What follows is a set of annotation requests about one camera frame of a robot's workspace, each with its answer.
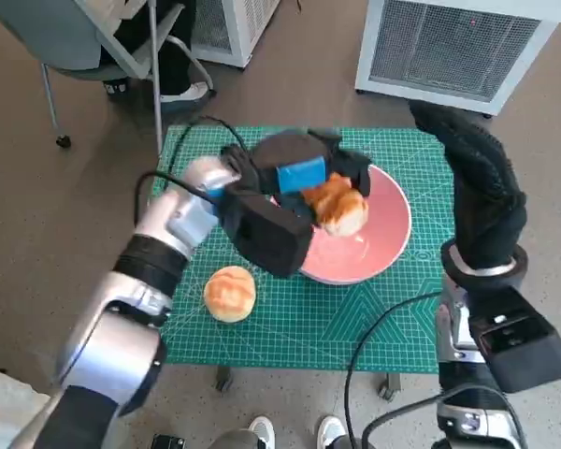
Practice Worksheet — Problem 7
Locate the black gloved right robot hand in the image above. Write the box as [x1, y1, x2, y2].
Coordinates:
[409, 100, 528, 272]

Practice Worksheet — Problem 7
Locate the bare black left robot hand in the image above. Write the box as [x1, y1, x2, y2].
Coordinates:
[250, 125, 374, 228]

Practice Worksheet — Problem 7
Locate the long split toy bread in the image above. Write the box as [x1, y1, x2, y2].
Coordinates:
[303, 171, 369, 238]

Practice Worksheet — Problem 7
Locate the pink bowl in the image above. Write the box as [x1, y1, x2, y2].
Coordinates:
[269, 163, 412, 285]

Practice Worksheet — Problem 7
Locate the round toy bread bun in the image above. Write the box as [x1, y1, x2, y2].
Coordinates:
[203, 265, 257, 324]

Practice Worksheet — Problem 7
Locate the small white mesh cabinet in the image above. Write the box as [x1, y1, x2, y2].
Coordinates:
[191, 0, 281, 69]

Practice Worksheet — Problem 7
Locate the large white mesh cabinet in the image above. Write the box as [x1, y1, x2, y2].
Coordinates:
[353, 0, 560, 118]

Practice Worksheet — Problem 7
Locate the seated person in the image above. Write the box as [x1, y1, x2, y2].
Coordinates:
[100, 0, 211, 104]

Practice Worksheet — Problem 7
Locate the grey metal pole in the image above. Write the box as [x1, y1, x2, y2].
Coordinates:
[147, 0, 164, 155]

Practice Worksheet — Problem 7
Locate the green cutting mat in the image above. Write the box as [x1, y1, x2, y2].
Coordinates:
[156, 124, 459, 374]

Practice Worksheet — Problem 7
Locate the table caster leg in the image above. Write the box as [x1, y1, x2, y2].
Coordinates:
[378, 372, 402, 401]
[216, 365, 235, 393]

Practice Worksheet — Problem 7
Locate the grey office chair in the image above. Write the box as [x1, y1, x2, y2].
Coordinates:
[0, 0, 216, 150]

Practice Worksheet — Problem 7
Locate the white shoe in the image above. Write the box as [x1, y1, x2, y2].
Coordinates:
[316, 415, 346, 449]
[248, 415, 277, 449]

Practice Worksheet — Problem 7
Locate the small black device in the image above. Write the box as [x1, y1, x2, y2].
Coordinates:
[151, 434, 188, 449]

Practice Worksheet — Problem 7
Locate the person in white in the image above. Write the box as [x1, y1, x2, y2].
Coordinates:
[0, 367, 52, 449]

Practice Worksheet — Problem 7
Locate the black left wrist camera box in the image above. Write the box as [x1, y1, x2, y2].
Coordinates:
[217, 186, 314, 278]

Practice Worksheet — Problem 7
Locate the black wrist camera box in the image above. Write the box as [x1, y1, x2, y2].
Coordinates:
[217, 186, 314, 278]
[467, 284, 561, 394]

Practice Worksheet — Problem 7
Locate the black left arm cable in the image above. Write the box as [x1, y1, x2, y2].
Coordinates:
[167, 115, 252, 177]
[135, 171, 225, 224]

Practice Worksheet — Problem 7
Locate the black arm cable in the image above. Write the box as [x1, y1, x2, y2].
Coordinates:
[343, 290, 445, 449]
[135, 171, 225, 224]
[360, 392, 529, 449]
[167, 115, 252, 177]

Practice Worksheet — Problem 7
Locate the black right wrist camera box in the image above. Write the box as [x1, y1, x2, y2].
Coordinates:
[467, 284, 561, 394]

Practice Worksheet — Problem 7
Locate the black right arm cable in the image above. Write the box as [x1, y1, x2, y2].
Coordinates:
[360, 392, 529, 449]
[343, 290, 445, 449]

